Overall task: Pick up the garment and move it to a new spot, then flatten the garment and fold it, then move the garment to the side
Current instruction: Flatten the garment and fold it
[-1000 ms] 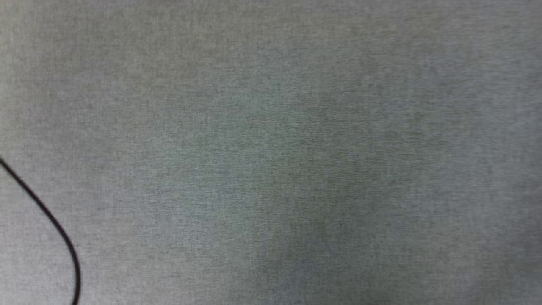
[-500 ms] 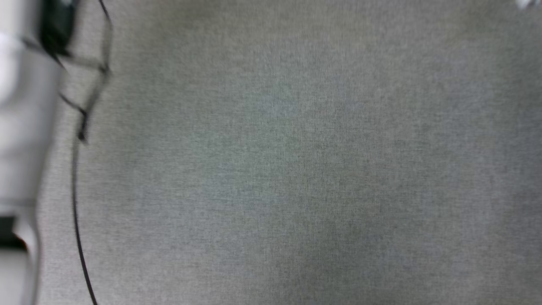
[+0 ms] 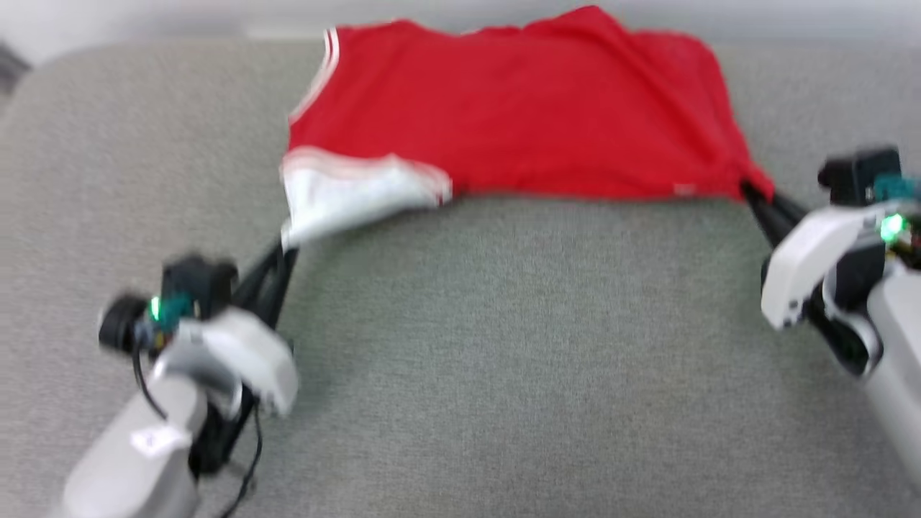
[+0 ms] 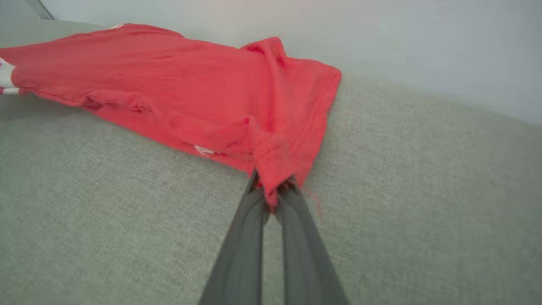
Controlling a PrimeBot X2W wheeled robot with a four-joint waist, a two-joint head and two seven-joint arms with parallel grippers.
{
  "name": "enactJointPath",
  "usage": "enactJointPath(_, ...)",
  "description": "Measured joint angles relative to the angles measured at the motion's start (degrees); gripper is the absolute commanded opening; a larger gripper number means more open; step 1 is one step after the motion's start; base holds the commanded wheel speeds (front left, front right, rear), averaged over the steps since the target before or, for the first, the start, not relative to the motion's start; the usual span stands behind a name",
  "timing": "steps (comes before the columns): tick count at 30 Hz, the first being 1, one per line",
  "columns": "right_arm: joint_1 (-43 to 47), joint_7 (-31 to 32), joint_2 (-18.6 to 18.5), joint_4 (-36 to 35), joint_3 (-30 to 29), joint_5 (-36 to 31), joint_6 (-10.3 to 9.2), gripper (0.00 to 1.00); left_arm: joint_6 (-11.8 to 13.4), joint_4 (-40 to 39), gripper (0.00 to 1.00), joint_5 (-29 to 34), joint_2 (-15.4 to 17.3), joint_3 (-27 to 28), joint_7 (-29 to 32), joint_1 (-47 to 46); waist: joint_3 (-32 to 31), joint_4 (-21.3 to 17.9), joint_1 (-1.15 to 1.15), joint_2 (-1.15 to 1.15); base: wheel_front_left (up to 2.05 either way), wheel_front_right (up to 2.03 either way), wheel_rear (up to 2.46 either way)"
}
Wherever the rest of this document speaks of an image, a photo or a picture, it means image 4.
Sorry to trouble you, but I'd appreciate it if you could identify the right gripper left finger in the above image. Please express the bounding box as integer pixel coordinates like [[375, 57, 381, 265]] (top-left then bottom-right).
[[198, 169, 271, 305]]

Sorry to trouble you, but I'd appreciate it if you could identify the dark grey wall strip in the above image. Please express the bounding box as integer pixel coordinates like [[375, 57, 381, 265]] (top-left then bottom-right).
[[25, 0, 55, 20]]

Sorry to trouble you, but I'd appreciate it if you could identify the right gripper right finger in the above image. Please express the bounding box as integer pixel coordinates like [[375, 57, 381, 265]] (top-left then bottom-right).
[[274, 177, 350, 305]]

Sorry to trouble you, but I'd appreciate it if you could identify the grey fabric sofa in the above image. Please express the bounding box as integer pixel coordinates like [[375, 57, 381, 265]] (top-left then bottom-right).
[[0, 19, 542, 305]]

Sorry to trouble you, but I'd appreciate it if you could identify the red white jersey garment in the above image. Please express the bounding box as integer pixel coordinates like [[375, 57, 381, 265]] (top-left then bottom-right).
[[0, 23, 343, 209]]

